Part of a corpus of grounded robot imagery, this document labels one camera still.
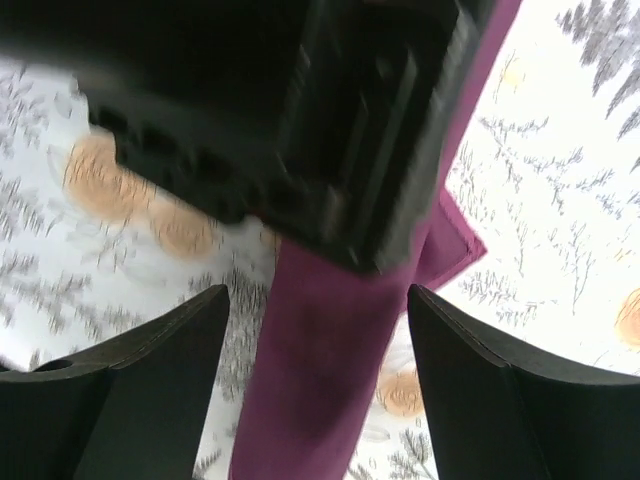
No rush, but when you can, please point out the purple satin napkin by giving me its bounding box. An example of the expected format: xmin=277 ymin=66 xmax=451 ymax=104
xmin=229 ymin=0 xmax=489 ymax=480

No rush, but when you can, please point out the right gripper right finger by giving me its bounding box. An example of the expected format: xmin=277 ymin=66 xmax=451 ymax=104
xmin=408 ymin=285 xmax=639 ymax=480

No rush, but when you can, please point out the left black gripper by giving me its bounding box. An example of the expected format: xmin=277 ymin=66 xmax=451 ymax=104
xmin=1 ymin=1 xmax=495 ymax=273

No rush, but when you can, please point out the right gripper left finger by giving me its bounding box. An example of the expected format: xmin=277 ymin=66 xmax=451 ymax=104
xmin=1 ymin=285 xmax=230 ymax=480

